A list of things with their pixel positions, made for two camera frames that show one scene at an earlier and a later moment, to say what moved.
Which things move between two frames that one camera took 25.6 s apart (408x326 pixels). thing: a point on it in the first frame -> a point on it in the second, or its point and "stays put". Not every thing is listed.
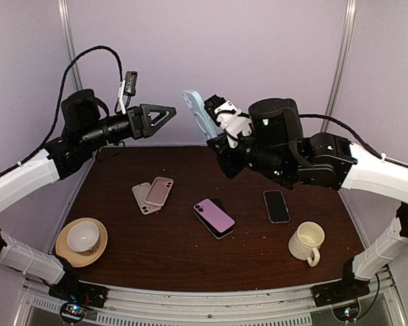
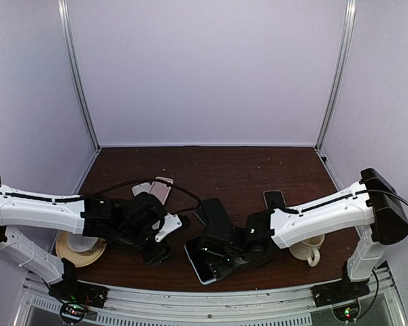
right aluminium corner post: (349, 16) stays put
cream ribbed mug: (304, 242) stays put
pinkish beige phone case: (158, 191) stays put
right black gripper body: (230, 168) -> (234, 263)
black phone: (277, 206) stays put
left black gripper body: (138, 132) -> (150, 257)
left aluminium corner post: (64, 12) stays put
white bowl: (82, 236) stays put
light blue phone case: (196, 102) -> (198, 257)
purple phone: (215, 214) -> (197, 256)
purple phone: (277, 206) stays put
